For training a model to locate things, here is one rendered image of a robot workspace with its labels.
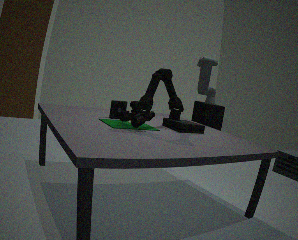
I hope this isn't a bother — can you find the green circuit board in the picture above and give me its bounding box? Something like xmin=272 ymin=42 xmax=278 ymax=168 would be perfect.
xmin=99 ymin=119 xmax=160 ymax=131

